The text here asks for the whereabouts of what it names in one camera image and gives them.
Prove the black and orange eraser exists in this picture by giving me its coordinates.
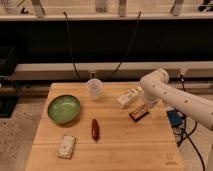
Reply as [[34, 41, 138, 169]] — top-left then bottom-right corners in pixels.
[[129, 105, 149, 122]]

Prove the left black hanging cable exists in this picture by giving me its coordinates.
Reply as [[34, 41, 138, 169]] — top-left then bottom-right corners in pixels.
[[62, 11, 82, 81]]

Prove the clear plastic cup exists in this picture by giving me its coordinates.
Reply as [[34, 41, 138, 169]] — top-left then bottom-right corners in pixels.
[[86, 78, 103, 100]]

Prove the green ceramic bowl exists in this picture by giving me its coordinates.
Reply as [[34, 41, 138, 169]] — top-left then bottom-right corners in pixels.
[[47, 95, 81, 124]]

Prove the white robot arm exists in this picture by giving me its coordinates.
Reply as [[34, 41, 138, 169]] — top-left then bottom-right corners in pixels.
[[140, 69, 213, 131]]

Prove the right black hanging cable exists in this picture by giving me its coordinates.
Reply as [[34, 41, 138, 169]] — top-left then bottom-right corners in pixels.
[[105, 10, 142, 81]]

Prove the black floor cable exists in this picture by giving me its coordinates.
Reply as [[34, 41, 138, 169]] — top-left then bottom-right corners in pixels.
[[173, 74, 207, 171]]

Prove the blue connector box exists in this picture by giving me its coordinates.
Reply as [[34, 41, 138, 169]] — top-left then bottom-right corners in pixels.
[[167, 109, 183, 127]]

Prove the black hanging cable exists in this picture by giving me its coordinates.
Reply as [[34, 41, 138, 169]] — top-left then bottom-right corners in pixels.
[[62, 11, 82, 81], [105, 10, 142, 81]]

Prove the black equipment at left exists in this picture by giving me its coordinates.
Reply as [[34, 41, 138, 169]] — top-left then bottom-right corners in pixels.
[[0, 46, 19, 118]]

